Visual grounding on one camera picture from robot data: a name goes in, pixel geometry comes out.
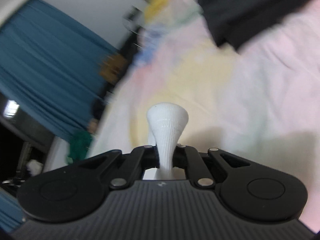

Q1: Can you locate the white hooded sweatshirt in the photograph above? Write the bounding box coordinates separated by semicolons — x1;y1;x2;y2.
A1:
146;102;189;180

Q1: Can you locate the green garment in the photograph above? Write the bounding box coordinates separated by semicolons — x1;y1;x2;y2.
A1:
66;130;93;165

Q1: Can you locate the pastel rainbow bed sheet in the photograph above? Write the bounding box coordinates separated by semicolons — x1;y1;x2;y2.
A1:
89;0;319;231

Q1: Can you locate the brown cardboard box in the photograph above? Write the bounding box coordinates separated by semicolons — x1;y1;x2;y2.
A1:
99;53;127;85

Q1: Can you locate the blue curtain right panel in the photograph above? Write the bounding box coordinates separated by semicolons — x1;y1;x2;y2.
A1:
1;0;116;140

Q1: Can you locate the blue curtain panel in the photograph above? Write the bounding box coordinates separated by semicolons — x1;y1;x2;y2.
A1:
1;0;116;140
0;189;25;233

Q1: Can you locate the blue curtain left panel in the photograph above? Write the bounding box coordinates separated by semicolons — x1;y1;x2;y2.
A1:
0;189;25;233

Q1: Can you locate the black garment on bed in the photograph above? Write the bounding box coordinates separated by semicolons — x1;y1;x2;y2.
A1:
197;0;310;49

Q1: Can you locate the wall power socket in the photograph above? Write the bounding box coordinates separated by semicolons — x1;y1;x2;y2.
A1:
123;6;142;33

